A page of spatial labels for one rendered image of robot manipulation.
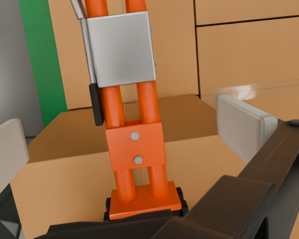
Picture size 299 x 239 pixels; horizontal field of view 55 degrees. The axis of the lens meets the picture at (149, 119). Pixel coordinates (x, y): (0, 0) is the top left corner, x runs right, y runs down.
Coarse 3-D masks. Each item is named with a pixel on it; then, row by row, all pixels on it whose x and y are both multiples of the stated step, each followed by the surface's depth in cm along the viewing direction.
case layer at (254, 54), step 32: (64, 0) 78; (160, 0) 80; (192, 0) 80; (224, 0) 81; (256, 0) 82; (288, 0) 82; (64, 32) 80; (160, 32) 82; (192, 32) 82; (224, 32) 83; (256, 32) 84; (288, 32) 84; (64, 64) 82; (160, 64) 84; (192, 64) 85; (224, 64) 85; (256, 64) 86; (288, 64) 87; (128, 96) 85; (160, 96) 86; (256, 96) 88; (288, 96) 89
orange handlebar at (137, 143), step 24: (96, 0) 28; (144, 0) 29; (120, 96) 31; (144, 96) 31; (120, 120) 31; (144, 120) 32; (120, 144) 31; (144, 144) 32; (120, 168) 32; (120, 192) 34; (168, 192) 35
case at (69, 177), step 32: (192, 96) 82; (64, 128) 66; (96, 128) 62; (192, 128) 53; (32, 160) 47; (64, 160) 47; (96, 160) 47; (192, 160) 49; (224, 160) 49; (32, 192) 48; (64, 192) 48; (96, 192) 49; (192, 192) 50; (32, 224) 49
